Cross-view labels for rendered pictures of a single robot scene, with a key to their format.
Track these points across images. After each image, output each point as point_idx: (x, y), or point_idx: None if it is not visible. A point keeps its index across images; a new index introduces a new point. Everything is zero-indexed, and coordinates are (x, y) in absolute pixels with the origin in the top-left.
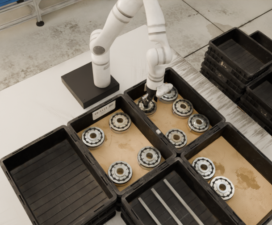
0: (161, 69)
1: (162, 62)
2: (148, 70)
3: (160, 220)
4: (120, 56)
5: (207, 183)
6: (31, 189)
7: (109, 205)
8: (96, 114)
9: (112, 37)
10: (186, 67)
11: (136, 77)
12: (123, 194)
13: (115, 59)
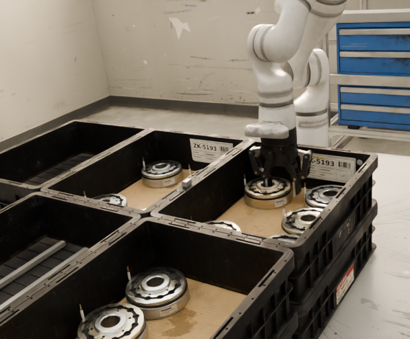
0: (270, 77)
1: (258, 48)
2: None
3: (24, 278)
4: None
5: (88, 261)
6: (59, 170)
7: (25, 194)
8: (197, 151)
9: (300, 45)
10: None
11: (382, 207)
12: (42, 192)
13: (395, 177)
